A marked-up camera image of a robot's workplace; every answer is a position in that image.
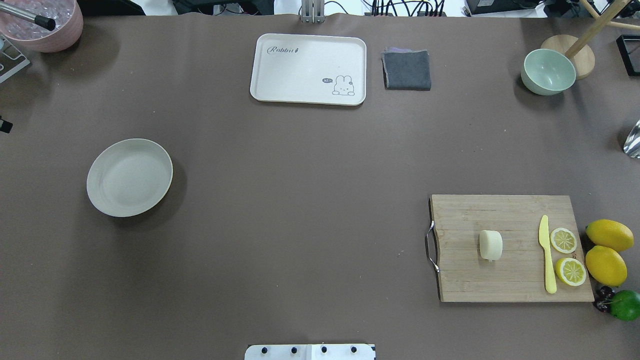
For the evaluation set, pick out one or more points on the lemon half slice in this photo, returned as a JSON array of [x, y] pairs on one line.
[[571, 271], [563, 240]]

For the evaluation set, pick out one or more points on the white cup rack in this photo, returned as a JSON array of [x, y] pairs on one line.
[[12, 60]]

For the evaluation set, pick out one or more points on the black tray with glasses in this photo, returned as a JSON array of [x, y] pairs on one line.
[[629, 49]]

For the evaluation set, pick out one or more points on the green lime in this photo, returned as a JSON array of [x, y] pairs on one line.
[[625, 305]]

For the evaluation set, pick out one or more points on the aluminium frame post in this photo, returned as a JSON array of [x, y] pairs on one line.
[[312, 11]]

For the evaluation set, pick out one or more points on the metal scoop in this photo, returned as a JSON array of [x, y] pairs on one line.
[[631, 145]]

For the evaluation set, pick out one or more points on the bamboo cutting board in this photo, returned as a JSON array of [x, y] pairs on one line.
[[519, 275]]

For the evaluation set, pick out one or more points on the mint green bowl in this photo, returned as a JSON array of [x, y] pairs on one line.
[[547, 72]]

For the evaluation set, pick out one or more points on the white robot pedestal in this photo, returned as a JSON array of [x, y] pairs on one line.
[[320, 351]]

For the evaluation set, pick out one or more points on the yellow plastic knife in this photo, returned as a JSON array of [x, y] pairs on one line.
[[550, 284]]

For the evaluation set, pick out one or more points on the white steamed bun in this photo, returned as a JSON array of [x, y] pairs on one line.
[[490, 243]]

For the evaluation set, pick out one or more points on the steel muddler tool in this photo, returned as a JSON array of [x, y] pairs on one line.
[[36, 19]]

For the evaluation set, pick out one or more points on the cream rabbit tray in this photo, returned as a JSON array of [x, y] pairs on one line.
[[311, 69]]

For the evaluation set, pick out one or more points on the beige round plate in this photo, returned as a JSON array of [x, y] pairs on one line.
[[129, 177]]

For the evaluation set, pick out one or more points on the grey folded cloth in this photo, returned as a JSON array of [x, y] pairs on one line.
[[406, 69]]

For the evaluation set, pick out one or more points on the wooden mug tree stand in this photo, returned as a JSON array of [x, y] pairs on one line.
[[577, 50]]

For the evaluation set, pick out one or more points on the whole yellow lemon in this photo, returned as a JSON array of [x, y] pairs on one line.
[[610, 234], [606, 266]]

